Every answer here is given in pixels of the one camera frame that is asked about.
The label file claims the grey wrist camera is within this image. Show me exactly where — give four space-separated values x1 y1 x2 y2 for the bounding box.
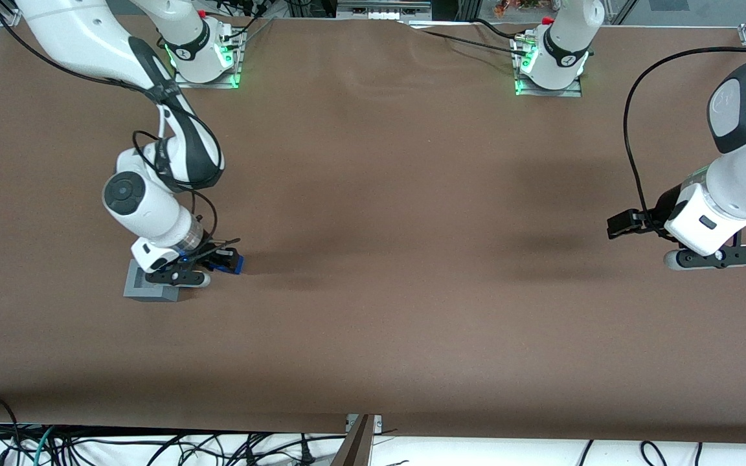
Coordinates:
664 245 746 271
144 266 212 288

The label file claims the small blue plastic part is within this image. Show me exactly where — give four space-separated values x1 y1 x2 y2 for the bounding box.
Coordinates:
211 254 245 276

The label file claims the white power strip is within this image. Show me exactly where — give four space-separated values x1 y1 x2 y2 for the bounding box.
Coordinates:
337 0 433 21

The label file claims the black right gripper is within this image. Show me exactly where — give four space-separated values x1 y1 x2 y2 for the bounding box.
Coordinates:
175 241 244 276

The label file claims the teal floor cable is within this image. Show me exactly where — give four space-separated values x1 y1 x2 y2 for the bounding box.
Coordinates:
23 426 58 466

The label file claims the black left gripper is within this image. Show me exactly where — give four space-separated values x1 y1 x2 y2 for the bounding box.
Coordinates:
607 184 684 241

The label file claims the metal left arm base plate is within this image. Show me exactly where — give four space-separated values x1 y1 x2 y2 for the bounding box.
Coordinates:
514 34 583 98

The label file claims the brown table cover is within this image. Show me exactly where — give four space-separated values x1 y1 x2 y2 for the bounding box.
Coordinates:
0 12 746 445

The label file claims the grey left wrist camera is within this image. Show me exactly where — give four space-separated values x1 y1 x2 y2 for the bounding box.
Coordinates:
664 245 746 271

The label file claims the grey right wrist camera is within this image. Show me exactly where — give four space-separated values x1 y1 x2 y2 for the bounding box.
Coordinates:
144 266 212 288

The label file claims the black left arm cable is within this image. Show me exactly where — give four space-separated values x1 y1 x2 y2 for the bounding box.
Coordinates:
623 47 746 226

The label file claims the gray square base block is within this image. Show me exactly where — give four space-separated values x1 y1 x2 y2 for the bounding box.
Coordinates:
123 259 183 303

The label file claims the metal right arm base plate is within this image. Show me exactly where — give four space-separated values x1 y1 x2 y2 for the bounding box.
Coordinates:
172 25 245 90

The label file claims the black cable across table cover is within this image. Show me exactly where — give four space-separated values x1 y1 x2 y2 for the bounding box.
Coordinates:
399 18 532 52

